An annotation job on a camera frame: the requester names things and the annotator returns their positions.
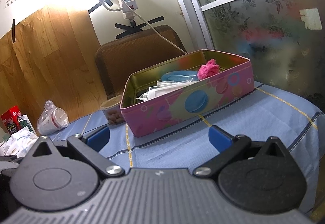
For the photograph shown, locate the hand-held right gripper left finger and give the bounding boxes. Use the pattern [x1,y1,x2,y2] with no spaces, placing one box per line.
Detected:
[22,126,125,177]

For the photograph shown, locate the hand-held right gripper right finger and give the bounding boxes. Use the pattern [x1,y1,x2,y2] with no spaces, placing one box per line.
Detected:
[193,125,290,177]

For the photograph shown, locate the pink tin box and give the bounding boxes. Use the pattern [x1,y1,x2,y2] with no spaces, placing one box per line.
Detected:
[120,50,255,138]

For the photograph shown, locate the clear plastic wrapper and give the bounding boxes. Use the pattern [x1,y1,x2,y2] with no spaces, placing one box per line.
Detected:
[157,80,195,87]

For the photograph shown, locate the blue plastic packet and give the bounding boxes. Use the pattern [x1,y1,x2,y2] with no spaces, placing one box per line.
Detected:
[161,70,201,83]

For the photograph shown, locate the clear plastic snack jar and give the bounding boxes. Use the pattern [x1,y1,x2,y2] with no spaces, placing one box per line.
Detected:
[100,95,125,126]

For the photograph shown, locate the white and blue tissue pack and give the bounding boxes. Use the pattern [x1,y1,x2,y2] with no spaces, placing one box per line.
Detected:
[0,130,38,157]

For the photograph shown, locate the blue tablecloth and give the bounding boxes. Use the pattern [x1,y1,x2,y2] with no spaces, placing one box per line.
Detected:
[48,81,323,217]

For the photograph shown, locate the clear bag of cups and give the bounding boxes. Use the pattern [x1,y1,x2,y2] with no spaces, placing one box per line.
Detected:
[37,100,69,135]

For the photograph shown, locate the green and white box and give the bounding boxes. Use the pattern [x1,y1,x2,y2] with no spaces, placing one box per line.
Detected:
[19,114,35,133]

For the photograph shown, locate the red box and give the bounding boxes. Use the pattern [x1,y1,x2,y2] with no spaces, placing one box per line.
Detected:
[0,105,22,136]

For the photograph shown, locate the pink fluffy cloth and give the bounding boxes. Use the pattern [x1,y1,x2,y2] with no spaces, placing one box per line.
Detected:
[197,59,219,80]

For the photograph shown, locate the brown chair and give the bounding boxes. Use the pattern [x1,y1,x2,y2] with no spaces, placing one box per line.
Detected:
[95,24,188,99]

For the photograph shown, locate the frosted glass sliding door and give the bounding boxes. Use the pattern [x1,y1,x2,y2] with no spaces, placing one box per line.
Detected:
[166,0,325,113]

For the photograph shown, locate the black tape cross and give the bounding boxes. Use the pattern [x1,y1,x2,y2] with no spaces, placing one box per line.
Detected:
[114,17,165,40]

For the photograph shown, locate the white sticker on glass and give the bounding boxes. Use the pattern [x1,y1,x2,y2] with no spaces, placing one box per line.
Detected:
[299,8,322,30]

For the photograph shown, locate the wooden wall panel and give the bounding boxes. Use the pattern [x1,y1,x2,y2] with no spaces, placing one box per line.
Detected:
[0,5,108,138]

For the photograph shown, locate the white power cable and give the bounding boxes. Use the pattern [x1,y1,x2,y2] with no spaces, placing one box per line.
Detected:
[128,7,187,54]

